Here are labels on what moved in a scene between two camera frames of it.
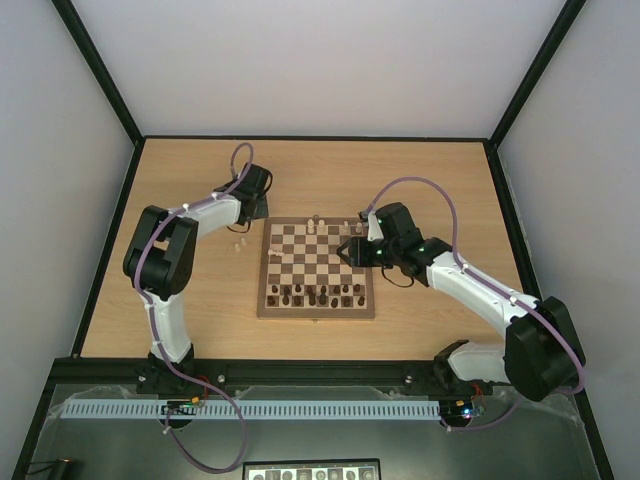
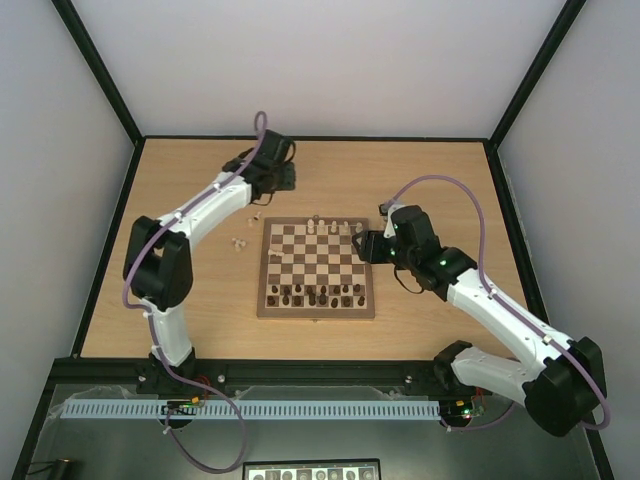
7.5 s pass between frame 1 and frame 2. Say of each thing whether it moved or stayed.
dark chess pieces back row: stayed
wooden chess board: stayed
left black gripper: moved
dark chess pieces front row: stayed
